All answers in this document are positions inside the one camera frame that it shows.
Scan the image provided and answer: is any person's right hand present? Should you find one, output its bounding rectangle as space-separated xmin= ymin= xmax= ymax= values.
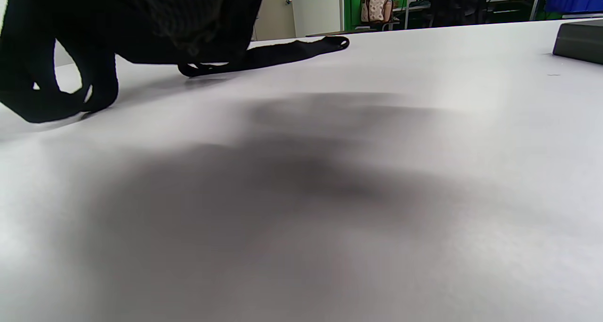
xmin=101 ymin=0 xmax=226 ymax=56

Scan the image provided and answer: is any beige door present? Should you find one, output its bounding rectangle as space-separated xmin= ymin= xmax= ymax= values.
xmin=254 ymin=0 xmax=295 ymax=41

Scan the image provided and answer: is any black office chair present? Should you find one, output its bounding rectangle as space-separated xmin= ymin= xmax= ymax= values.
xmin=430 ymin=0 xmax=491 ymax=28

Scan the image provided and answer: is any dark grey stationery box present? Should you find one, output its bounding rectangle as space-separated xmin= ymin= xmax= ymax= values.
xmin=553 ymin=20 xmax=603 ymax=65

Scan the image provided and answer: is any beige patterned handbag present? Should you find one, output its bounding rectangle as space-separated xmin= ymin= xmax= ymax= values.
xmin=360 ymin=0 xmax=394 ymax=23

